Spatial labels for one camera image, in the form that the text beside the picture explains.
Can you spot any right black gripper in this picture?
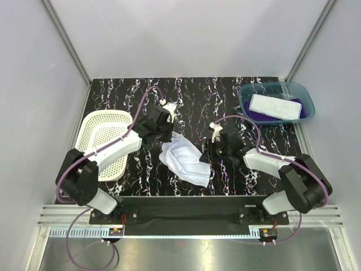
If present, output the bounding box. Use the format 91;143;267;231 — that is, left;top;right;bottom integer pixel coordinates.
199;138;232;164

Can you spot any pale lavender towel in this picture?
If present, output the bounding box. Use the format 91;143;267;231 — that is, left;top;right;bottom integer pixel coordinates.
159;132;211;187

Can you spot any purple towel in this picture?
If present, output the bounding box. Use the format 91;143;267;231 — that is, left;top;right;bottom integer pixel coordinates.
243;99;308;122

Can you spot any light blue towel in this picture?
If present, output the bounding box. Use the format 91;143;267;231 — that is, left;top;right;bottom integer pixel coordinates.
249;94;302;120

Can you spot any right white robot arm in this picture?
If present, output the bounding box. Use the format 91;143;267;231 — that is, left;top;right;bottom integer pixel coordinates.
200;132;333;224

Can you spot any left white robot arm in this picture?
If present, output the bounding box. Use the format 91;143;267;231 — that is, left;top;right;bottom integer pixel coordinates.
56;103;176;224

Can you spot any white plastic basket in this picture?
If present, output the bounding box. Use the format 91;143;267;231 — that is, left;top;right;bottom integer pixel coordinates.
75;110;133;182

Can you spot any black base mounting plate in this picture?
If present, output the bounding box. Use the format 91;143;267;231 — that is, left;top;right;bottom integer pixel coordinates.
89;195;289;238

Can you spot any right connector box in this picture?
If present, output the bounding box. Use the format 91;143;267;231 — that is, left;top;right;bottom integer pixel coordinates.
260;228;278;239

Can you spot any connector box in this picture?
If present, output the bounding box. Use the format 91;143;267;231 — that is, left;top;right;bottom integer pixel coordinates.
108;228;124;237
260;228;278;239

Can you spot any teal transparent plastic tray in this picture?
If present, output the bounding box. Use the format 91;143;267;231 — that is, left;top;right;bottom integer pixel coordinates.
238;81;315;126

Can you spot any left connector box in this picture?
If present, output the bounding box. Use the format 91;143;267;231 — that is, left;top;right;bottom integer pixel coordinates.
108;228;124;237

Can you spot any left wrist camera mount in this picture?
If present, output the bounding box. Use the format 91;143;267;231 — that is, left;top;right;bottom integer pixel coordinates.
160;99;177;123

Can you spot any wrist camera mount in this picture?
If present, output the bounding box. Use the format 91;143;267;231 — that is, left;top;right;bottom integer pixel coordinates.
209;123;223;143
160;99;177;123

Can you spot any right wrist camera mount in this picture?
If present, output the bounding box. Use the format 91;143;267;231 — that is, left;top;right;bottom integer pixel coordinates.
209;123;223;143

